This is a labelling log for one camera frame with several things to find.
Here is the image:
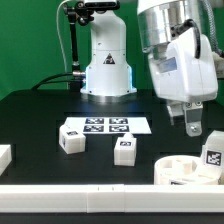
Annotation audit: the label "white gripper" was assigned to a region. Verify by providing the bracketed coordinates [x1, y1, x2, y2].
[148, 28, 218, 137]

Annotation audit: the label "white round stool seat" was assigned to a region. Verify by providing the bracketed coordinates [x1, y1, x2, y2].
[154, 155, 222, 185]

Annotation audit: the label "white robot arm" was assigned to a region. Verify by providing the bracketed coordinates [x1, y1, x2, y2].
[83, 0, 222, 137]

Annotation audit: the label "paper sheet with markers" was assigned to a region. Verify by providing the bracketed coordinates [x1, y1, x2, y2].
[64, 117, 151, 134]

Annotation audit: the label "black cables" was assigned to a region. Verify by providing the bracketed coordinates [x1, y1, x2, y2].
[31, 73, 75, 90]

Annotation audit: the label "white cable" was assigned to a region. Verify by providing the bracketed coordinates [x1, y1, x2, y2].
[55, 0, 73, 74]

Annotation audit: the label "white left rail block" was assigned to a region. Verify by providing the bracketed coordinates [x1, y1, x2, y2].
[0, 145, 12, 176]

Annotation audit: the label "white front rail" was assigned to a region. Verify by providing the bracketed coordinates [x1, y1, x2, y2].
[0, 184, 224, 213]

